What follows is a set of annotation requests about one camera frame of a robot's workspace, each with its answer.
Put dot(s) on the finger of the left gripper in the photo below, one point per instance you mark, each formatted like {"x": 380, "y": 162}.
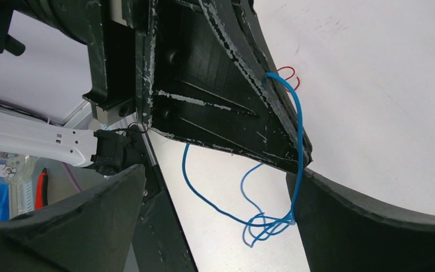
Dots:
{"x": 192, "y": 92}
{"x": 237, "y": 28}

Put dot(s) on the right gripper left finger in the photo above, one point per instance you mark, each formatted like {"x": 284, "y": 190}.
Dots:
{"x": 89, "y": 231}

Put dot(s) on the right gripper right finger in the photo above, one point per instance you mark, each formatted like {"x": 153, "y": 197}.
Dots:
{"x": 344, "y": 230}

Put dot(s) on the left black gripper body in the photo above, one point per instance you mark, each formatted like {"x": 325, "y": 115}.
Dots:
{"x": 109, "y": 30}

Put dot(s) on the clear plastic container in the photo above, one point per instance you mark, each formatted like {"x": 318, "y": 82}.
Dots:
{"x": 16, "y": 168}

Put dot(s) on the red handled pliers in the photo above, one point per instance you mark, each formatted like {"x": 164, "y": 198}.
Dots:
{"x": 42, "y": 190}

